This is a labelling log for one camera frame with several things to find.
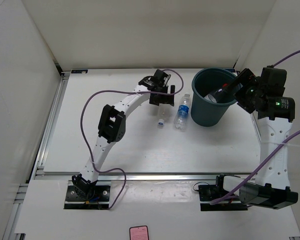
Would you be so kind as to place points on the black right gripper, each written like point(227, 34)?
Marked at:
point(243, 77)

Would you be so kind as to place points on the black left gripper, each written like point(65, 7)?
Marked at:
point(155, 101)

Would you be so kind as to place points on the clear bottle blue cap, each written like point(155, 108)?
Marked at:
point(164, 114)

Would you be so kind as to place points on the clear bottle blue label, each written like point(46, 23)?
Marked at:
point(182, 113)

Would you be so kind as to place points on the clear bottle black label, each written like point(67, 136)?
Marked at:
point(218, 95)

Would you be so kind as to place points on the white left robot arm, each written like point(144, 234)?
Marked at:
point(112, 126)

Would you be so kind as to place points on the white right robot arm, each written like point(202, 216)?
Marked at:
point(268, 186)

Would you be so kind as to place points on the dark green plastic bin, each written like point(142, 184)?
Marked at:
point(204, 112)

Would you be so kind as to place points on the blue right corner label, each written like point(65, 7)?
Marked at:
point(232, 70)

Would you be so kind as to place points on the blue corner label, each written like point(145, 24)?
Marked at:
point(232, 70)
point(79, 71)

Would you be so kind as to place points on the blue left corner label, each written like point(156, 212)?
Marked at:
point(79, 71)

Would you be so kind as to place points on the pink smartphone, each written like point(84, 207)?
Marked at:
point(139, 233)

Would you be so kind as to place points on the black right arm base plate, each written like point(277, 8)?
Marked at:
point(208, 192)

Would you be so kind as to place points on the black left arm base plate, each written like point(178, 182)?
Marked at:
point(99, 199)

